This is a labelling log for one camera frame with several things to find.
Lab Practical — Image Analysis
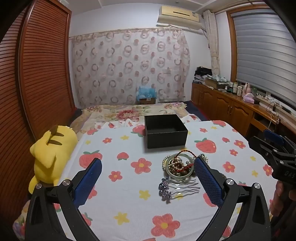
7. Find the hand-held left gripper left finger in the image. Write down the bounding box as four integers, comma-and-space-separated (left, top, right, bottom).
25, 158, 102, 241

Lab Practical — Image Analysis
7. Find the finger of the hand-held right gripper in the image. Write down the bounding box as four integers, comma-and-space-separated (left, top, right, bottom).
263, 129, 296, 152
248, 136, 279, 168

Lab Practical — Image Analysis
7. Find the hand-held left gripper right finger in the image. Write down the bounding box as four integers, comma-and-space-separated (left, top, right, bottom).
194, 156, 271, 241

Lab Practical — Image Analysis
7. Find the red braided cord bracelet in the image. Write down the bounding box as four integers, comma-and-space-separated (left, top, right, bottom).
176, 150, 196, 174

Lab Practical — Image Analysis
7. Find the silver purple flower hair comb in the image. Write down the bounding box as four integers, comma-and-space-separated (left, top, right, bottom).
158, 175, 201, 204

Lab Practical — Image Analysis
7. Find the pale green jade bangle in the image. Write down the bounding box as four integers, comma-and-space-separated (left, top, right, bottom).
165, 154, 197, 179

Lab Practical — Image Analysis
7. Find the white pearl necklace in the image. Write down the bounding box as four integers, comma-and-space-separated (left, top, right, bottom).
162, 153, 208, 177

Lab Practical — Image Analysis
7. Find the black storage box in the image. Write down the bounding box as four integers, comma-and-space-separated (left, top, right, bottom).
144, 114, 188, 149

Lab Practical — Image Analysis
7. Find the person's right hand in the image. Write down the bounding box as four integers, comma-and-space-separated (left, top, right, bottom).
270, 179, 296, 218

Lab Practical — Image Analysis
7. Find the strawberry flower print blanket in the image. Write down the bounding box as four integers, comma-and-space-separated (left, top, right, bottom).
13, 119, 279, 241

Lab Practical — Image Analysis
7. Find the pink tissue box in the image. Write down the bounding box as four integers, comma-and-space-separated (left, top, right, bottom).
242, 93, 255, 104

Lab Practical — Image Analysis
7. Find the long wooden cabinet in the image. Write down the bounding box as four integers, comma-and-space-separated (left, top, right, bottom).
191, 82, 296, 145

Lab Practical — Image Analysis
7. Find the yellow plush toy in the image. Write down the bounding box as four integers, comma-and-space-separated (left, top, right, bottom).
29, 125, 78, 194

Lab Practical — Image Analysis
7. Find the group of small jars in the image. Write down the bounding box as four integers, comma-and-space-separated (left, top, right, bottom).
228, 81, 245, 96

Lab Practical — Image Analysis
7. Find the flat cardboard box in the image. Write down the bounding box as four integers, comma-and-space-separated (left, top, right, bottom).
205, 77, 230, 90

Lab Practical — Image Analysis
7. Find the floral quilt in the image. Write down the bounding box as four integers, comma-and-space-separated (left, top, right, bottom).
69, 102, 204, 141

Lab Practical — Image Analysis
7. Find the grey window blind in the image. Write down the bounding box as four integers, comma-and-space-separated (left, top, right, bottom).
231, 9, 296, 106

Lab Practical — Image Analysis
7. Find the stack of folded clothes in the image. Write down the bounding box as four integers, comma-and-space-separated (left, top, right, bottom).
193, 66, 212, 84

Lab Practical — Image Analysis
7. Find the small cardboard box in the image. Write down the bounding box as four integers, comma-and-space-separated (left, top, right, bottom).
139, 97, 157, 105

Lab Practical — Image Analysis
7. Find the blue tissue paper bundle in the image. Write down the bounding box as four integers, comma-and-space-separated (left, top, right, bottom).
136, 86, 158, 100

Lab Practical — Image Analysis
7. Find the cream tied curtain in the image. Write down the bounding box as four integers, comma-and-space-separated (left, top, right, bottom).
203, 10, 221, 76

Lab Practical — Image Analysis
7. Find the brown louvered wooden wardrobe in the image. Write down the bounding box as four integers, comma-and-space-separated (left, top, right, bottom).
0, 0, 76, 232

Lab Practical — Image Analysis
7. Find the thin charging cable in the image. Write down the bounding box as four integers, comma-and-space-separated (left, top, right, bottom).
265, 97, 282, 127

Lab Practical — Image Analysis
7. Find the ring pattern sheer curtain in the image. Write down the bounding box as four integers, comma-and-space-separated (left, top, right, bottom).
70, 28, 191, 109

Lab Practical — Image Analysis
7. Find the cream wall air conditioner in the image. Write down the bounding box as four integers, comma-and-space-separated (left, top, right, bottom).
157, 5, 202, 30

